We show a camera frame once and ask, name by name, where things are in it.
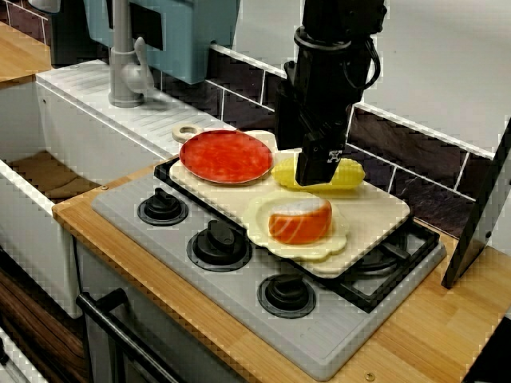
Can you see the grey toy faucet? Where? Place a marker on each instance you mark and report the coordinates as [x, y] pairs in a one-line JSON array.
[[123, 76]]

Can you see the teal box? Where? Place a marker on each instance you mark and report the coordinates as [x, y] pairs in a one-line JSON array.
[[187, 40]]

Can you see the black burner grate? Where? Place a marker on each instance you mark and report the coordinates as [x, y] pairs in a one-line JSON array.
[[160, 170]]

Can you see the red round plate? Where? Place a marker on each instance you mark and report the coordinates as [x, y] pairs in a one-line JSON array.
[[223, 157]]

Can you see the grey toy stove top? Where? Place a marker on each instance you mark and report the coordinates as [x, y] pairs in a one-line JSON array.
[[223, 303]]

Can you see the toy oven door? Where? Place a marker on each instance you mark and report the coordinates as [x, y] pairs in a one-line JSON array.
[[179, 339]]

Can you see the black stove knob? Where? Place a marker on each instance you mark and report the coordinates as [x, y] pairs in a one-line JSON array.
[[219, 245], [286, 297], [161, 207]]

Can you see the white toy sink unit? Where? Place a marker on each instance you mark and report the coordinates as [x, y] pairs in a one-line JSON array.
[[100, 135]]

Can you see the salmon sushi toy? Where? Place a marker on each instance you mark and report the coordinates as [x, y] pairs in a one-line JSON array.
[[299, 227]]

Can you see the cream flower-shaped plate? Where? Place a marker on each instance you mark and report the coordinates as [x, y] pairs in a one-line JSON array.
[[259, 223]]

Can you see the yellow corn cob toy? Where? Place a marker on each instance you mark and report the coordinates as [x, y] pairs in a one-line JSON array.
[[351, 175]]

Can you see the black side panel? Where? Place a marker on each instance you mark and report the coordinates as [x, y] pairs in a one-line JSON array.
[[475, 231]]

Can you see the wooden countertop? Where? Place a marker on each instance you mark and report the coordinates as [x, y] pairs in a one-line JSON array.
[[419, 327]]

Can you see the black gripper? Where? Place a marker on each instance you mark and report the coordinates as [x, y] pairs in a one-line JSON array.
[[319, 91]]

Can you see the wooden side counter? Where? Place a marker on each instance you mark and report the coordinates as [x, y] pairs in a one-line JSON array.
[[20, 56]]

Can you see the white round object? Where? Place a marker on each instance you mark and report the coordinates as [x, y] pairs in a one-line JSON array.
[[46, 5]]

